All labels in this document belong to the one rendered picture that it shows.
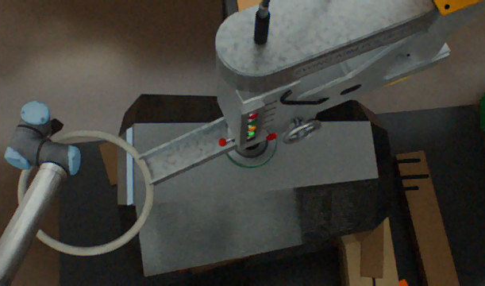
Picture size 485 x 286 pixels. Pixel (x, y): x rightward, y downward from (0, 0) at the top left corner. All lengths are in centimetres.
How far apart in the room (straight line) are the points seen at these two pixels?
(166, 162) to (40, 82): 157
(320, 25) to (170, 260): 128
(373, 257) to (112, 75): 179
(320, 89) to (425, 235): 152
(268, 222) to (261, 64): 101
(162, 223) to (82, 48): 158
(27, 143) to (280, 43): 87
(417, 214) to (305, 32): 181
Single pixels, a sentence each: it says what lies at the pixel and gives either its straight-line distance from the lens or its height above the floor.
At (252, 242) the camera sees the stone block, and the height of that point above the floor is 69.
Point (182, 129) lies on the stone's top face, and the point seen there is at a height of 87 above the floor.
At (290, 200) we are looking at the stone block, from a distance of 258.
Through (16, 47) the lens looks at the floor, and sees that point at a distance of 397.
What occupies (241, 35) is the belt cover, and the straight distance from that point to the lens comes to 181.
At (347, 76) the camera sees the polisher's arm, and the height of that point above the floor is 143.
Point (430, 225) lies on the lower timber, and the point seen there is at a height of 11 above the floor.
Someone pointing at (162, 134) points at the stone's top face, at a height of 87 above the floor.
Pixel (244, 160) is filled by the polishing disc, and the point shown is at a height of 90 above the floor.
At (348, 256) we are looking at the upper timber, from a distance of 318.
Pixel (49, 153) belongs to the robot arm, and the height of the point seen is 143.
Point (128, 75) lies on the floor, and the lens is 373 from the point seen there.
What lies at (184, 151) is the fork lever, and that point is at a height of 104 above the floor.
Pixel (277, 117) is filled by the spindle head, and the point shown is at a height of 136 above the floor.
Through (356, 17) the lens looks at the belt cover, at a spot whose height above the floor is 174.
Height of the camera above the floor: 331
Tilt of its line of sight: 70 degrees down
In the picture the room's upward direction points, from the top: 5 degrees clockwise
